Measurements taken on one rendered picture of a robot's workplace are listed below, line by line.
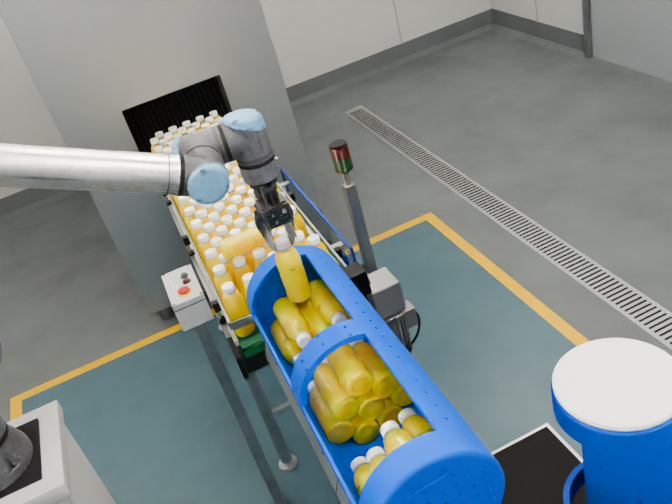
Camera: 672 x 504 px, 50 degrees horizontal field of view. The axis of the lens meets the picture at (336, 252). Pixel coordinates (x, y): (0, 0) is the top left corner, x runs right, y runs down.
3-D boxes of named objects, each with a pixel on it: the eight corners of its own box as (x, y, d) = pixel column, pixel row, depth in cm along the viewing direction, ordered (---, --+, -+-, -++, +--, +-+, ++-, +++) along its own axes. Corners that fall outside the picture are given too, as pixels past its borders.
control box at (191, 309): (183, 332, 219) (171, 306, 213) (172, 299, 235) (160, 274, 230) (214, 318, 221) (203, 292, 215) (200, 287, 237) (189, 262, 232)
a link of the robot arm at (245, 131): (216, 113, 168) (256, 100, 169) (232, 161, 175) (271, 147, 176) (221, 127, 160) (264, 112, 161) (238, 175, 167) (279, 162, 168)
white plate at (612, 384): (639, 322, 171) (639, 326, 171) (530, 361, 169) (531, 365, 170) (717, 400, 147) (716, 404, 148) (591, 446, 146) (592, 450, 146)
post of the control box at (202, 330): (278, 511, 280) (187, 314, 226) (275, 503, 283) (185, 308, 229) (287, 506, 280) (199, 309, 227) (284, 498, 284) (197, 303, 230)
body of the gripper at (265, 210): (267, 234, 175) (253, 191, 169) (258, 219, 182) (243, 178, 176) (296, 222, 177) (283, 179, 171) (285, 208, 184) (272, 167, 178)
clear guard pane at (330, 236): (380, 354, 271) (350, 249, 244) (310, 260, 335) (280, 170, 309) (381, 353, 271) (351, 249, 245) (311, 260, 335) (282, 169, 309)
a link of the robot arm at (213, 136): (171, 153, 158) (225, 135, 159) (166, 134, 167) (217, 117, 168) (185, 189, 163) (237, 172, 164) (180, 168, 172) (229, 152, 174)
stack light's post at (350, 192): (405, 409, 307) (345, 188, 247) (401, 404, 310) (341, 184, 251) (414, 405, 307) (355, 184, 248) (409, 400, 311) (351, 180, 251)
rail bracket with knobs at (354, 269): (348, 308, 225) (340, 282, 220) (340, 296, 231) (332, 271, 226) (376, 295, 227) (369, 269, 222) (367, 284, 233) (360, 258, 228)
